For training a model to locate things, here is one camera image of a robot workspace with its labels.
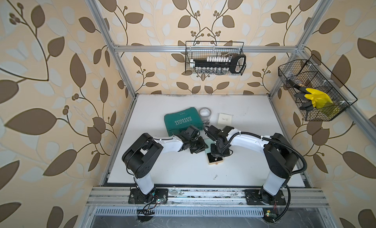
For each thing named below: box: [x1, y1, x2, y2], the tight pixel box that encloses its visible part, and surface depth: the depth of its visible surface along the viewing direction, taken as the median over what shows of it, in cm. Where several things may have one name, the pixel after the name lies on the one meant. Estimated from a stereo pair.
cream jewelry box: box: [217, 112, 234, 126], surface depth 104 cm
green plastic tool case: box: [163, 107, 204, 137], surface depth 102 cm
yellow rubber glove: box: [304, 87, 334, 109], surface depth 68 cm
